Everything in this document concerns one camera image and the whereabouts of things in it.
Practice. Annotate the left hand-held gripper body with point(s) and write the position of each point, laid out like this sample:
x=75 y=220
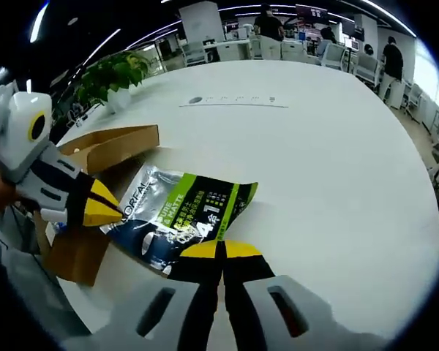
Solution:
x=22 y=139

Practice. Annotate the white plant pot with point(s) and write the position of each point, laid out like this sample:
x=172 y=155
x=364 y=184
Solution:
x=119 y=98

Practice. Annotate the green potted plant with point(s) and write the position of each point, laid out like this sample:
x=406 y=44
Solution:
x=109 y=73

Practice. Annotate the brown cardboard shoe box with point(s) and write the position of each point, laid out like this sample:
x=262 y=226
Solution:
x=124 y=140

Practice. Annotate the silver green soft packet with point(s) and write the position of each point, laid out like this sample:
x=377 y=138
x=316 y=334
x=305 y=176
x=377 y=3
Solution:
x=183 y=212

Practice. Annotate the grey mesh office chair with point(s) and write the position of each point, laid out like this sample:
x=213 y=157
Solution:
x=333 y=56
x=367 y=67

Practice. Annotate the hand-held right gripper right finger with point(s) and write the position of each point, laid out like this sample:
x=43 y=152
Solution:
x=278 y=321

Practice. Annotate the white desk power strip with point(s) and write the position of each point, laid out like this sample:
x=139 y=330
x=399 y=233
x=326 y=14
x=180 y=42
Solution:
x=241 y=99

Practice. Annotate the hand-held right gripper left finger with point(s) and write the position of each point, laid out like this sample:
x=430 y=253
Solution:
x=161 y=321

